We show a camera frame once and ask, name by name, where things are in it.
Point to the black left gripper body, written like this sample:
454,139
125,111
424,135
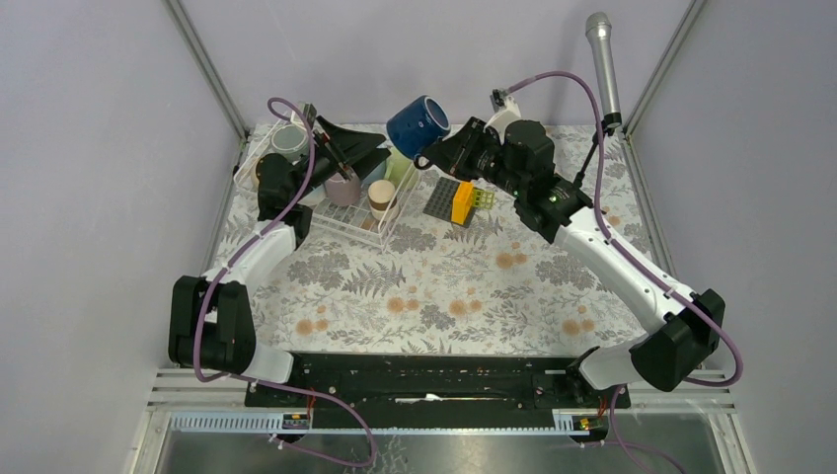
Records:
327,159

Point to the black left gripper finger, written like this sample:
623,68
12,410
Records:
349,142
362,163

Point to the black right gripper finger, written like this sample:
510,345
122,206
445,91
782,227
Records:
440,154
462,135

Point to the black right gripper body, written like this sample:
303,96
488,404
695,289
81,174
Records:
491,165

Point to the cream brown steel tumbler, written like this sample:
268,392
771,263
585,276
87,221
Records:
382,200

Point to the light green mug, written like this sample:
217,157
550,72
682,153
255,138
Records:
401,171

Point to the dark blue mug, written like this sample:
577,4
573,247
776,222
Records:
417,125

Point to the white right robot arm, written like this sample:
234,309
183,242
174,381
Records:
681,326

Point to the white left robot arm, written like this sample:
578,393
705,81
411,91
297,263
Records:
211,321

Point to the light blue cup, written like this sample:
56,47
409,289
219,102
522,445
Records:
376,174

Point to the mauve pink cup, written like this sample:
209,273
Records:
343,191

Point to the grey ceramic cup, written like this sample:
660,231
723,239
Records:
291,142

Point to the green lattice lego piece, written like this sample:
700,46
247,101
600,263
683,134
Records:
483,199

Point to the yellow lego block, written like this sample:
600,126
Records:
462,203

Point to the grey lego baseplate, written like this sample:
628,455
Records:
440,202

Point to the beige ceramic teapot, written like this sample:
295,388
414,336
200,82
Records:
255,174

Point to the floral table mat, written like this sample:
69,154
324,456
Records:
429,286

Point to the silver microphone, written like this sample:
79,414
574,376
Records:
598,32

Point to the white wire dish rack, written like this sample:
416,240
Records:
386,222

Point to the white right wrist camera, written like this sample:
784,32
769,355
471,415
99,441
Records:
506,111

